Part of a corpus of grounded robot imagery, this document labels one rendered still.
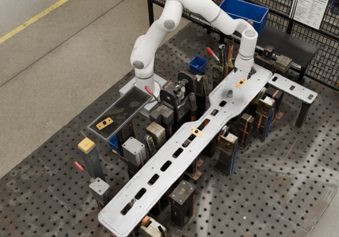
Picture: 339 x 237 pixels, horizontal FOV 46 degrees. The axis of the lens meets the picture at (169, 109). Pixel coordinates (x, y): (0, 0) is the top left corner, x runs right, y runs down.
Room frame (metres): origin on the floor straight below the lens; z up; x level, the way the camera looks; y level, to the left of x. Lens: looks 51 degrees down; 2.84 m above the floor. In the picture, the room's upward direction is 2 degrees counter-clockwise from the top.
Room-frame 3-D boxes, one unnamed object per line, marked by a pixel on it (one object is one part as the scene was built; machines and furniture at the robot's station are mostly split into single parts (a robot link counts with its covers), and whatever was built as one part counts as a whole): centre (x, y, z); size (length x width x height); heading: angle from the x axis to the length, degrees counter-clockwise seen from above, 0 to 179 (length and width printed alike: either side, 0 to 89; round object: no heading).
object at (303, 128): (1.52, -0.84, 0.84); 0.11 x 0.06 x 0.29; 49
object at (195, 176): (1.24, -0.10, 0.84); 0.17 x 0.06 x 0.29; 49
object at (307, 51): (2.11, -0.58, 1.02); 0.90 x 0.22 x 0.03; 49
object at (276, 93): (1.59, -0.64, 0.84); 0.11 x 0.10 x 0.28; 49
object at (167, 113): (1.40, 0.03, 0.89); 0.13 x 0.11 x 0.38; 49
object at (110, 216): (1.28, -0.14, 1.00); 1.38 x 0.22 x 0.02; 139
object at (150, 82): (1.80, 0.15, 0.89); 0.19 x 0.19 x 0.18
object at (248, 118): (1.40, -0.45, 0.84); 0.11 x 0.08 x 0.29; 49
